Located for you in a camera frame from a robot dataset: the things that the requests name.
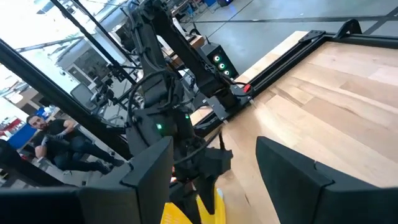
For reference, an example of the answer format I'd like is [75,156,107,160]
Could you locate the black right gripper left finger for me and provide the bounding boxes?
[0,135,174,224]

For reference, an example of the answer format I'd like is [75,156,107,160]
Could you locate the black table edge rail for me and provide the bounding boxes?
[191,18,398,138]

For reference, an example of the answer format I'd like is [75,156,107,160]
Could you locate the thick black frame post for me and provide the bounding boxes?
[0,37,133,161]

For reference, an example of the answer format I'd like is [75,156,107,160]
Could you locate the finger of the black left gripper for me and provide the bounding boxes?
[169,181,203,224]
[193,174,219,216]

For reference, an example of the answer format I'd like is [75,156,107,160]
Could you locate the blue panel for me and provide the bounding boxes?
[7,123,37,151]

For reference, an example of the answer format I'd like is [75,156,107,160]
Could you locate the person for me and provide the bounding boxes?
[25,114,126,175]

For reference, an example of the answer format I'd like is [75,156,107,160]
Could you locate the black computer tower green lights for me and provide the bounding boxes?
[198,42,240,79]

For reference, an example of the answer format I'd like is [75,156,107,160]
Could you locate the thin black frame bar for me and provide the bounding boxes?
[49,0,137,85]

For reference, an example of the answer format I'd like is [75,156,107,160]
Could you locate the yellow slotted plastic basket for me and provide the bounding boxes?
[160,185,227,224]

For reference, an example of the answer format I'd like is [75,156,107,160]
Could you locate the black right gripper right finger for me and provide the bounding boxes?
[255,135,398,224]

